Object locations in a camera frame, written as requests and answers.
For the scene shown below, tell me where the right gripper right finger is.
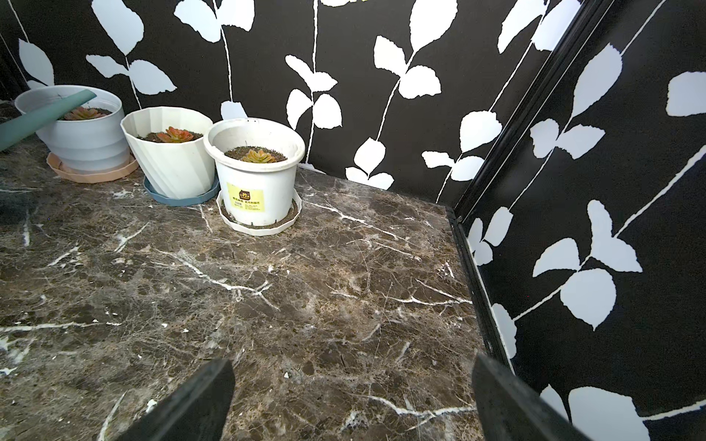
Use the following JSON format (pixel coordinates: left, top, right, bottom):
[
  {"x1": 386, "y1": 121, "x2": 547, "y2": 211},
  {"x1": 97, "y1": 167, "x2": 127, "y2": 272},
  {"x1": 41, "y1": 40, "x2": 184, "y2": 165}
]
[{"x1": 472, "y1": 354, "x2": 588, "y2": 441}]

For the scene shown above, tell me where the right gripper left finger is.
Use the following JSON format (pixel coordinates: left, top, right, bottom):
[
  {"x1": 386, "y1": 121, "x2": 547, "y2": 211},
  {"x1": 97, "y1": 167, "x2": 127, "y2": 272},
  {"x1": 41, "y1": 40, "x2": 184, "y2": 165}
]
[{"x1": 119, "y1": 359, "x2": 235, "y2": 440}]

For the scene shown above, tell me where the mint green watering can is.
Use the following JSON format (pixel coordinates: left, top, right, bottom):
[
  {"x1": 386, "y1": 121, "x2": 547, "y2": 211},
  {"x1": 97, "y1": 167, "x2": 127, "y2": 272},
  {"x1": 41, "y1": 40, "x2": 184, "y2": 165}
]
[{"x1": 0, "y1": 89, "x2": 97, "y2": 151}]

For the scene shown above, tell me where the yellow-green succulent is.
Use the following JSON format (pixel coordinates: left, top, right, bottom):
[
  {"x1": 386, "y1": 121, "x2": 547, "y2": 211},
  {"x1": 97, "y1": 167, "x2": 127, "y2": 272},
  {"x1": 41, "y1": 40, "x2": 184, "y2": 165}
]
[{"x1": 240, "y1": 149, "x2": 279, "y2": 164}]

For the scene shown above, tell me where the red-orange succulent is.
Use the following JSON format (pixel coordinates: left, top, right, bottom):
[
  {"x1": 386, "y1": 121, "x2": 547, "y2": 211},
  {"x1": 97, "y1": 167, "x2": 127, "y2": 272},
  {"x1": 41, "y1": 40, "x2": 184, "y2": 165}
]
[{"x1": 154, "y1": 127, "x2": 202, "y2": 143}]

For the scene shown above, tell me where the pink-green succulent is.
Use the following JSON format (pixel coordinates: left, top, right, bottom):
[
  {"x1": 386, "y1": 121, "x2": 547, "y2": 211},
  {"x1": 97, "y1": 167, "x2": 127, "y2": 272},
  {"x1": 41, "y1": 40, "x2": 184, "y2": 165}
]
[{"x1": 62, "y1": 107, "x2": 111, "y2": 121}]

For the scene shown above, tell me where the white saucer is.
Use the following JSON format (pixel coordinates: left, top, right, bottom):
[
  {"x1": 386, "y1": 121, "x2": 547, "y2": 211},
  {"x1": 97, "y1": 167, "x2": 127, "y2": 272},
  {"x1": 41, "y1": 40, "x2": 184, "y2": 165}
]
[{"x1": 216, "y1": 191, "x2": 303, "y2": 237}]

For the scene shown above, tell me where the blue-grey saucer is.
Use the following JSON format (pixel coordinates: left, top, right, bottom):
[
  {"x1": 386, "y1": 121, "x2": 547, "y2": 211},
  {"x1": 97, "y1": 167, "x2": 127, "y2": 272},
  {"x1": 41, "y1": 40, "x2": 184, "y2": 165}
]
[{"x1": 143, "y1": 178, "x2": 220, "y2": 207}]

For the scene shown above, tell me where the peach saucer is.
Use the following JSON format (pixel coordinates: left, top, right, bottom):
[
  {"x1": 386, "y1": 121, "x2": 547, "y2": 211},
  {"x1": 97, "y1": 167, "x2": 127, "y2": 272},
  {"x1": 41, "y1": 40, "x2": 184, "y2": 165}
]
[{"x1": 46, "y1": 154, "x2": 139, "y2": 184}]

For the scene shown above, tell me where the large white labelled pot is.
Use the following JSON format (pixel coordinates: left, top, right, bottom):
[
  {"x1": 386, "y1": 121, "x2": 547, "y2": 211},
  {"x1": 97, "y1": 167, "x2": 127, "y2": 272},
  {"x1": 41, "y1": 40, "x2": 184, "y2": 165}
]
[{"x1": 204, "y1": 119, "x2": 305, "y2": 227}]

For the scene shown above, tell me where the cream faceted pot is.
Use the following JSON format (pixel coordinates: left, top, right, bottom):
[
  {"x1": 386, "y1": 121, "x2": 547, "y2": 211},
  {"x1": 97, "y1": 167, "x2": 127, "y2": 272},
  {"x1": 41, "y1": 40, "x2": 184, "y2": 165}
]
[{"x1": 121, "y1": 107, "x2": 215, "y2": 200}]

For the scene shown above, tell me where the white ribbed round pot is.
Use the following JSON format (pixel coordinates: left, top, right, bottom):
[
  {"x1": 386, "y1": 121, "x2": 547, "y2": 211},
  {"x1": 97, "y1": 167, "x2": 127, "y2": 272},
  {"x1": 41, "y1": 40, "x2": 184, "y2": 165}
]
[{"x1": 37, "y1": 87, "x2": 130, "y2": 174}]

